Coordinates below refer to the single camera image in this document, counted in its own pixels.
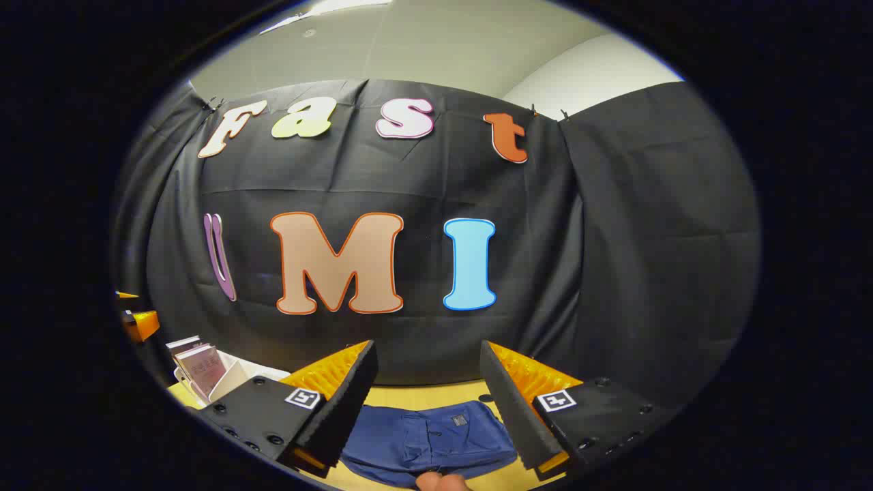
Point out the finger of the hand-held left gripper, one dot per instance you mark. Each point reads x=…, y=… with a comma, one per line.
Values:
x=126, y=295
x=142, y=326

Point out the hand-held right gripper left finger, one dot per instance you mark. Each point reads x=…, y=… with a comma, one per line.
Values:
x=341, y=409

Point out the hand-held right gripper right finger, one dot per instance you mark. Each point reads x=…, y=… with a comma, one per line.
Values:
x=518, y=416

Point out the dark cover book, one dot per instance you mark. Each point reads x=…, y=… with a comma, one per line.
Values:
x=183, y=341

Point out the white and purple book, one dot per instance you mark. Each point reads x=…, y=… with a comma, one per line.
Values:
x=201, y=368

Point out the blue schoolbag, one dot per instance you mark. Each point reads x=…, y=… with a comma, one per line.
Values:
x=423, y=436

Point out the white bookshelf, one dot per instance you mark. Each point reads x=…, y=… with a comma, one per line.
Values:
x=232, y=385

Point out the black backdrop cloth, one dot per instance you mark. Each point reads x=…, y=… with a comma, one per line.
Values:
x=409, y=177

